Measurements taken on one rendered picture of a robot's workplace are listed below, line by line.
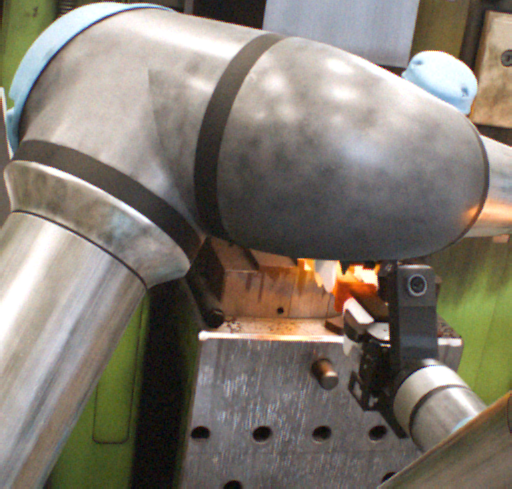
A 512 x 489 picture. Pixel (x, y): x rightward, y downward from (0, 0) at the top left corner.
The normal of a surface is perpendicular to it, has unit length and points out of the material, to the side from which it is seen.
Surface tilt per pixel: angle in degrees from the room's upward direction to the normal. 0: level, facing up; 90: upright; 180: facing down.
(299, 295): 90
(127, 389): 90
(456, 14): 90
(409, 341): 61
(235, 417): 90
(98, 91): 50
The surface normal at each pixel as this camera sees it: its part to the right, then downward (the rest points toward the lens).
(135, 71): -0.28, -0.39
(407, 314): 0.28, -0.15
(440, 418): -0.70, -0.59
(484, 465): -0.83, 0.10
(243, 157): -0.37, 0.18
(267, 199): -0.19, 0.53
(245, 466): 0.24, 0.35
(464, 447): -0.91, -0.29
